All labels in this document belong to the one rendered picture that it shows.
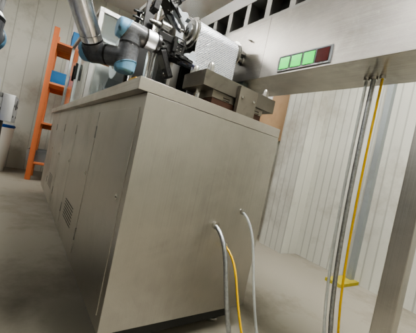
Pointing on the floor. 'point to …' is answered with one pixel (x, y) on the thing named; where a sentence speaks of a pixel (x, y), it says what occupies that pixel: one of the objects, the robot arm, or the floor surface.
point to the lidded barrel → (2, 147)
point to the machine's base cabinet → (154, 208)
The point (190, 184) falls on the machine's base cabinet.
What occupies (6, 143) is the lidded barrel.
